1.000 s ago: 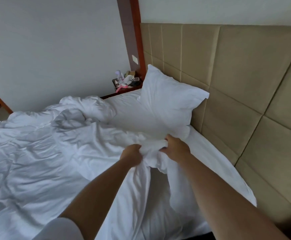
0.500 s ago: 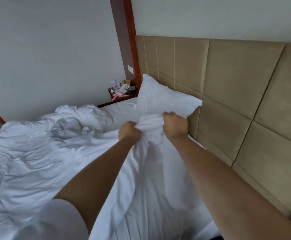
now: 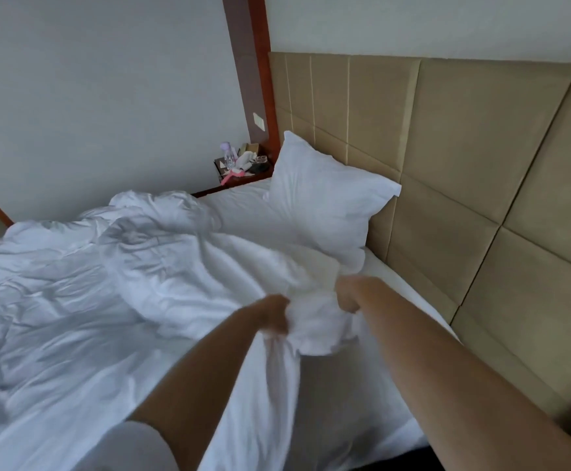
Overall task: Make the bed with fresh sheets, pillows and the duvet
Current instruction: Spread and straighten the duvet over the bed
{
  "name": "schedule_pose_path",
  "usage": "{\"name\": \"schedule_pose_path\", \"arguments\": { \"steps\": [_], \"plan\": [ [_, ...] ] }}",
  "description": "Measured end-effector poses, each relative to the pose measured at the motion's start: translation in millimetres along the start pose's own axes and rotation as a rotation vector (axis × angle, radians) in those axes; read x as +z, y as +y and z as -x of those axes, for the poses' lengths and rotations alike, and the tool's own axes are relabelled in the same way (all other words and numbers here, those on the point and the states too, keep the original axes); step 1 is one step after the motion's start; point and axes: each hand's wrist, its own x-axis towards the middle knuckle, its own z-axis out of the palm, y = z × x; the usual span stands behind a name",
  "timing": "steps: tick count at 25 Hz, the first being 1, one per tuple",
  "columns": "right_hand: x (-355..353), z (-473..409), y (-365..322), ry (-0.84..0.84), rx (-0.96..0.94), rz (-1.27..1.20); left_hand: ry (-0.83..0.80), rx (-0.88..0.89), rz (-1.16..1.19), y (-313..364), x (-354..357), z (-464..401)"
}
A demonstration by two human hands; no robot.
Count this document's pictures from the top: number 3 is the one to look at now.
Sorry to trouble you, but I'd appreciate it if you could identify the person's left hand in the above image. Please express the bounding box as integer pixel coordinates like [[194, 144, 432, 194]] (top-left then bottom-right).
[[251, 293, 294, 336]]

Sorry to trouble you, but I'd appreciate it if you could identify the person's right hand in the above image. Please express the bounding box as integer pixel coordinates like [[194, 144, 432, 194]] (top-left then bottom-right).
[[334, 274, 385, 315]]

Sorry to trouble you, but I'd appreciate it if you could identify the white pillow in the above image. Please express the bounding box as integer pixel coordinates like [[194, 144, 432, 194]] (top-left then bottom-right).
[[266, 130, 403, 273]]

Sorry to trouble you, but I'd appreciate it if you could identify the white bed sheet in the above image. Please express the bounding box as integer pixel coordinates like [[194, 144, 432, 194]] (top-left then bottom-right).
[[0, 176, 458, 471]]

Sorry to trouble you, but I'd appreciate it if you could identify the pink lint roller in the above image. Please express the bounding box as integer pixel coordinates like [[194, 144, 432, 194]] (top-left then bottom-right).
[[221, 169, 252, 187]]

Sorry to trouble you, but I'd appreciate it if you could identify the white duvet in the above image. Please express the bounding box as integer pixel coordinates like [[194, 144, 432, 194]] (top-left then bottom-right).
[[0, 189, 365, 471]]

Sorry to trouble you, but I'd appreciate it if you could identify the person's right forearm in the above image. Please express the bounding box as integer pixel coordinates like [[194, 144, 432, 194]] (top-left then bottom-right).
[[349, 284, 571, 471]]

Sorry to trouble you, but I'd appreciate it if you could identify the person's left forearm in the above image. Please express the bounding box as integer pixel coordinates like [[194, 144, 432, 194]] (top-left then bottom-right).
[[128, 304, 272, 471]]

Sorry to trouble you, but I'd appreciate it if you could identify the person's white shirt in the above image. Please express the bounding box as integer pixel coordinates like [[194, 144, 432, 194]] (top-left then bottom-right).
[[74, 419, 181, 471]]

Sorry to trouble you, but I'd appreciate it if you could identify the dark wooden nightstand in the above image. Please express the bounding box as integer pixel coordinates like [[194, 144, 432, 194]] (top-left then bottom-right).
[[192, 142, 275, 199]]

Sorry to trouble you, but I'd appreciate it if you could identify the beige padded headboard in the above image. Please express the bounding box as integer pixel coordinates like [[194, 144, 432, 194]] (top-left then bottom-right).
[[268, 52, 571, 438]]

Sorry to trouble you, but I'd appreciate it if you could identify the dark wooden wall panel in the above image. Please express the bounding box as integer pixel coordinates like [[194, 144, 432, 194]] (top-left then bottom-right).
[[221, 0, 281, 167]]

